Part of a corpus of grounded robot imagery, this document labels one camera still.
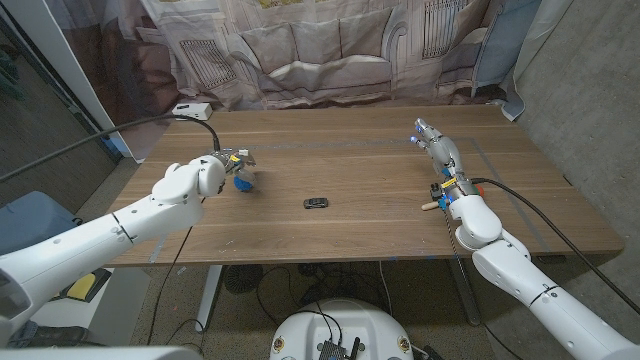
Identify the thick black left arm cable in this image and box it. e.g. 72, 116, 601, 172
0, 113, 222, 184

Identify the printed living room backdrop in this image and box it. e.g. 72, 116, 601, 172
47, 0, 574, 161

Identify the white table leg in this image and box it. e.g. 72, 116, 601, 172
194, 264, 224, 333

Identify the white robot torso base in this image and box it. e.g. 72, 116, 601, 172
269, 298, 415, 360

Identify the blue spiky stress ball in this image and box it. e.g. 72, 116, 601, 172
233, 169, 256, 193

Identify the dark shoe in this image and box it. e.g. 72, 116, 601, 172
7, 319, 106, 350

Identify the grey table leg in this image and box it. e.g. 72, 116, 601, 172
447, 258, 482, 327

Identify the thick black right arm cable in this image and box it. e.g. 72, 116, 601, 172
469, 176, 640, 317

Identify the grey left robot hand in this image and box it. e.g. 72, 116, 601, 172
219, 147, 258, 184

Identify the black round floor fan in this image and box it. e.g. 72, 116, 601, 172
223, 263, 264, 295

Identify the yellow and black floor object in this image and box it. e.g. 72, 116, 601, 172
59, 268, 114, 304

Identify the white floor box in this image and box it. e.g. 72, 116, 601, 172
29, 267, 151, 347

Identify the white power strip box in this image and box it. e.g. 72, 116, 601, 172
171, 102, 214, 122

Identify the blue plastic bin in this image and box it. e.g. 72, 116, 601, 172
0, 189, 81, 256

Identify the black torso electronics module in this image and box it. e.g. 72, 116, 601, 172
317, 337, 362, 360

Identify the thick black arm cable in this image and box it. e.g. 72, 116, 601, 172
469, 176, 640, 317
0, 113, 222, 184

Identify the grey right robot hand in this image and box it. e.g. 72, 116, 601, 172
410, 117, 464, 179

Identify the wooden handled toy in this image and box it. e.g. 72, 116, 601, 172
421, 183, 486, 212

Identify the thin black hanging cable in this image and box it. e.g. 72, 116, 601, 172
146, 224, 196, 347

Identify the white upright panel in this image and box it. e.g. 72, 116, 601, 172
0, 0, 134, 154

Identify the black looped floor cable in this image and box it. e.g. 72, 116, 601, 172
254, 264, 301, 326

